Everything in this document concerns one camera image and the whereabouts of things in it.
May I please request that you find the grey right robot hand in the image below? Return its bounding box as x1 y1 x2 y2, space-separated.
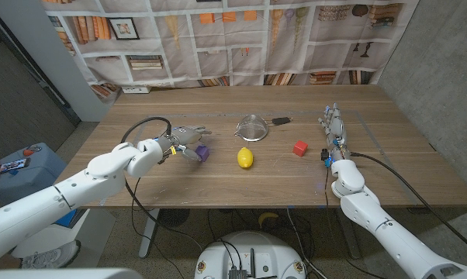
317 102 351 160

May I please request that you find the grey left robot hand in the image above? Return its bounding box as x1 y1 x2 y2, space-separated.
155 124 213 163

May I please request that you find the purple magnetic cube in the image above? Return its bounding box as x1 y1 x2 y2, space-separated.
194 144 210 163

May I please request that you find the red magnetic cube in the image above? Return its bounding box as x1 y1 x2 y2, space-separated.
292 139 309 158

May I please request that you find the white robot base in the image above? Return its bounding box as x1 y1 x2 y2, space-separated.
193 231 307 279

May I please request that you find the yellow toy lemon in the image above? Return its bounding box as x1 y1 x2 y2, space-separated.
237 146 254 169

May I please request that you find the yellow toy banana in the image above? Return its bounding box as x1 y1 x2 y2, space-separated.
258 212 280 229

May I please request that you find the white power strip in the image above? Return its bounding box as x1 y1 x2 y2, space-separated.
121 85 152 95

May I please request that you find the black round fan base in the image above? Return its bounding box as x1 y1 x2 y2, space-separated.
157 208 191 229

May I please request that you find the white table leg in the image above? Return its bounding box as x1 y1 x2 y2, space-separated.
336 208 362 260
138 208 161 260

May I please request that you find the blue case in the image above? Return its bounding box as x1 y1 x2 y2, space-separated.
0 142 67 206

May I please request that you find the grey sneaker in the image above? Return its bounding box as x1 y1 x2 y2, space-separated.
20 239 82 270

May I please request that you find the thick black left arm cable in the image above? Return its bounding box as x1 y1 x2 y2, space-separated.
119 116 203 251

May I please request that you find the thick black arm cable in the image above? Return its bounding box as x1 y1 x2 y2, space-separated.
119 116 203 251
349 152 467 257

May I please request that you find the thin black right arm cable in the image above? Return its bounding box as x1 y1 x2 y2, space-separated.
323 166 389 279

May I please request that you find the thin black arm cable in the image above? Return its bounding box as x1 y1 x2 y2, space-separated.
323 166 389 279
130 181 176 279

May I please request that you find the metal sieve black handle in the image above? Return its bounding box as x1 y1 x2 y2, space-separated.
233 114 294 143

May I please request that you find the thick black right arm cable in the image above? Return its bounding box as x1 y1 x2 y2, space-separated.
349 152 467 257

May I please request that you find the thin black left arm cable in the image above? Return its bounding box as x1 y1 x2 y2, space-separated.
130 181 176 279

